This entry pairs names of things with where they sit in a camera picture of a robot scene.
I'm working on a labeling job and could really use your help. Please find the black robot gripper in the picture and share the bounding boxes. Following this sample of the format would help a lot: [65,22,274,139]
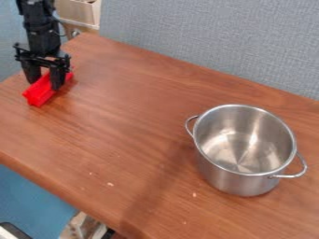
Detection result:
[13,0,71,91]

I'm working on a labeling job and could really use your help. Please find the red rectangular block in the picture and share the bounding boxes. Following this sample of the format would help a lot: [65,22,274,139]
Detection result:
[21,70,75,108]

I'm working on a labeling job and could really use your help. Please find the black and white object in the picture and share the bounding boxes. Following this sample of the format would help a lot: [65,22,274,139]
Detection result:
[0,222,32,239]

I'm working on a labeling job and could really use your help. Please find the stainless steel pot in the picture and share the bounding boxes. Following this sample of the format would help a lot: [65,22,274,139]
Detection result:
[184,104,308,197]

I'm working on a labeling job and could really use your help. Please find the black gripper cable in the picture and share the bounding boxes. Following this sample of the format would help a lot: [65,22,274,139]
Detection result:
[51,8,67,38]

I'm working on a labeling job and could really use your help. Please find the wooden table leg frame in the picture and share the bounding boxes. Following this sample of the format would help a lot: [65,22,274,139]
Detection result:
[59,212,107,239]

